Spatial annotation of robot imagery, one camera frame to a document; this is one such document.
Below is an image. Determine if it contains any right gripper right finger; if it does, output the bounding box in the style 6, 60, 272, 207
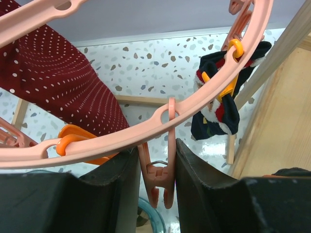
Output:
175, 139, 311, 233

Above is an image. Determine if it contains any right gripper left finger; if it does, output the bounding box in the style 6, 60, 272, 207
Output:
0, 148, 140, 233

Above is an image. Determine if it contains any pink round clip hanger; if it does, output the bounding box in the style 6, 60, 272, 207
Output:
0, 0, 274, 209

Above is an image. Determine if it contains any blue transparent plastic basin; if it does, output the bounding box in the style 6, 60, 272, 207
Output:
136, 197, 167, 233

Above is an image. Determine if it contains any black garment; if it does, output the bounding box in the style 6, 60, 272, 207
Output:
273, 167, 311, 177

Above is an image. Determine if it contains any wooden clothes rack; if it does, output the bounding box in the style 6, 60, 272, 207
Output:
11, 0, 311, 179

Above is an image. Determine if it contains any red polka dot garment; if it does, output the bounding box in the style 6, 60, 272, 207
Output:
0, 0, 131, 138

